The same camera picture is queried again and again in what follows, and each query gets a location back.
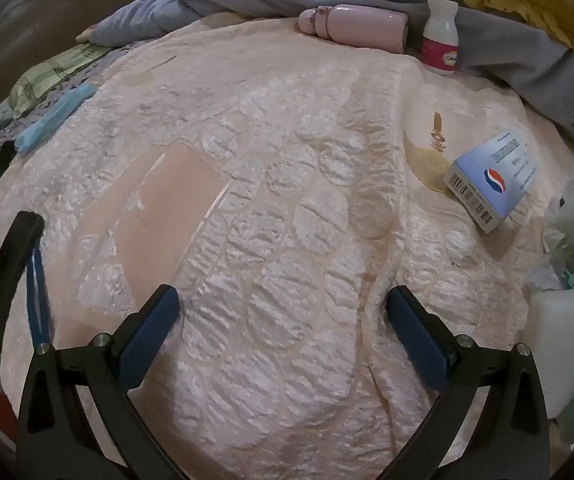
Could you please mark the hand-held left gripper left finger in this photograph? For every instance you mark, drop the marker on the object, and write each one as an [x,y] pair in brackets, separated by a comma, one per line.
[149,330]

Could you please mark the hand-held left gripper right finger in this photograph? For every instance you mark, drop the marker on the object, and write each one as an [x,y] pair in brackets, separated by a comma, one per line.
[417,335]

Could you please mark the pale blue medicine box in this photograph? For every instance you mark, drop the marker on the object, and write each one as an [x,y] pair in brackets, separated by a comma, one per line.
[492,180]

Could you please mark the white smooth block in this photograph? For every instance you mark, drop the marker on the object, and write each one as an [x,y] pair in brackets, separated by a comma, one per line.
[567,340]

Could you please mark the pink quilted blanket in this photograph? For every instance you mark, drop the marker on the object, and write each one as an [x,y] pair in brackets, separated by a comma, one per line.
[277,210]

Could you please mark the blue face mask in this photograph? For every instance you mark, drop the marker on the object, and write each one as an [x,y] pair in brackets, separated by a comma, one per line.
[52,120]

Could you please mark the green plaid cloth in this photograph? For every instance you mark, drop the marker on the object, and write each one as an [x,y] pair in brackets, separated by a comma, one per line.
[47,77]

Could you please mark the white red-labelled pill bottle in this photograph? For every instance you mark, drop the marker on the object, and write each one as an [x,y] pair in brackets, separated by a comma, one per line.
[439,35]

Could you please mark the pink flask bottle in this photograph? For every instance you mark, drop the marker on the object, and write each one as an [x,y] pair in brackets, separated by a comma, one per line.
[362,25]

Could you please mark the dark brown wooden furniture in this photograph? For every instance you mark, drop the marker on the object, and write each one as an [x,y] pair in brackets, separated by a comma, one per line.
[42,10]

